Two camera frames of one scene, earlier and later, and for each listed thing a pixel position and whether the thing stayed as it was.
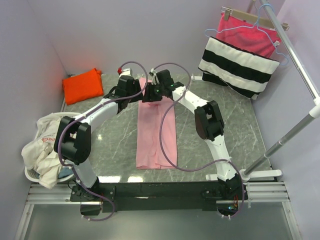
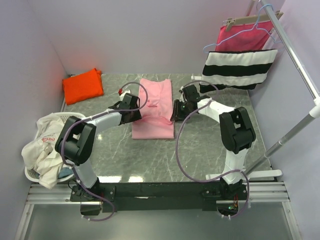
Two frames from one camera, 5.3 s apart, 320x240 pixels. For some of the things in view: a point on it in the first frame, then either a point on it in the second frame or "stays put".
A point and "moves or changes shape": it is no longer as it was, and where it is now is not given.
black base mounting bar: (119, 197) stays put
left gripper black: (137, 86) → (136, 116)
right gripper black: (149, 88) → (177, 115)
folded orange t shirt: (83, 86) stays put
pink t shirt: (148, 152) moves or changes shape
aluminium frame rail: (270, 192) stays put
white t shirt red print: (40, 155) stays put
